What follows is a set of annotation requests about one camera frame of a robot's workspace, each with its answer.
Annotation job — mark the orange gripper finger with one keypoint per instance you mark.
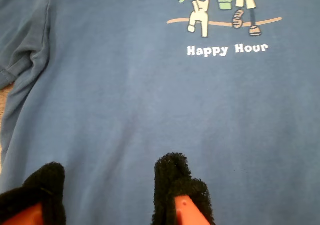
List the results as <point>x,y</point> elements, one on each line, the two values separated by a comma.
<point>42,192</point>
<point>175,185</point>

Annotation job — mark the blue printed T-shirt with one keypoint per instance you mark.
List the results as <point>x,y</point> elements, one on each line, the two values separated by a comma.
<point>150,97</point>

